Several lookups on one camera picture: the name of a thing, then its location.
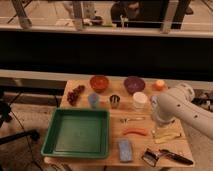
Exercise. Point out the red bowl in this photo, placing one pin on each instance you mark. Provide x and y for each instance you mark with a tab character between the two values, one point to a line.
99	83

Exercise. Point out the blue sponge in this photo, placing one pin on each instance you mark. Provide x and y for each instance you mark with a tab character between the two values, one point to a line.
125	150

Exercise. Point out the purple bowl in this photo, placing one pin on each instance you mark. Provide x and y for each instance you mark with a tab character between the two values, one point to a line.
134	84

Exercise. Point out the green plastic tray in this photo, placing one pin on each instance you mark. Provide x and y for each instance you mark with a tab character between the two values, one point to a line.
77	133

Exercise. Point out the white cup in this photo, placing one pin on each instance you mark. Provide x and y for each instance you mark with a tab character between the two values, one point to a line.
139	100

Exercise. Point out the orange fruit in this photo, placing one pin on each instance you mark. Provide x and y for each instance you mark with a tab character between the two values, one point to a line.
159	85

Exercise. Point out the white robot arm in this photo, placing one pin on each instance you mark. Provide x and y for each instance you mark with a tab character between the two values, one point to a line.
177	102

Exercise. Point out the blue plastic cup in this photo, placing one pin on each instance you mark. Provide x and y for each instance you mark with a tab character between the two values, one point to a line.
93	100

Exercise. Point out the small metal cup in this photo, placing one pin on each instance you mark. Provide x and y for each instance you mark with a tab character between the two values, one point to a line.
114	101

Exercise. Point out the wooden table board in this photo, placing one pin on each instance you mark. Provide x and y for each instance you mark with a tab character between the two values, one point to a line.
124	110

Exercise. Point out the orange carrot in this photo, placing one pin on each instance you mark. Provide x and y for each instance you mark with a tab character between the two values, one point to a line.
138	131

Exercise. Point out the red grape bunch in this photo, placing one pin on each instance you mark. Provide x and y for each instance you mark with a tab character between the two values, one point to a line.
73	96

